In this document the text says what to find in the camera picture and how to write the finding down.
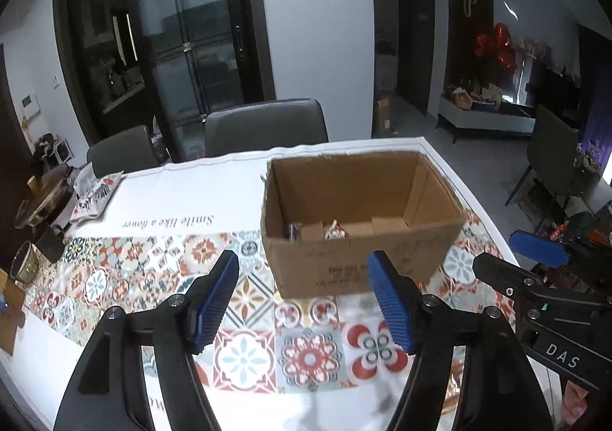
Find red snack packet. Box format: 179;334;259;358
324;220;348;241

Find person's right hand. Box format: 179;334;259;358
561;381;592;430

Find brown cardboard box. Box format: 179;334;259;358
261;151;467;298

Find white low tv cabinet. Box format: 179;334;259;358
437;99;535;143

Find red heart balloons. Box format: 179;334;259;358
474;23;517;74

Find dark glass sliding door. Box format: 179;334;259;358
53;0;275;162

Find gold brown snack packet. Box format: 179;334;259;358
442;359;465;415

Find gold rimmed glass cup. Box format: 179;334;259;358
9;241;44;287

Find round wooden side tray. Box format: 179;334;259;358
13;164;73;229

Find dark brown snack bar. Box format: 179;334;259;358
287;223;302;242

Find dark chair at right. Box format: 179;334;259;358
504;106;579;210

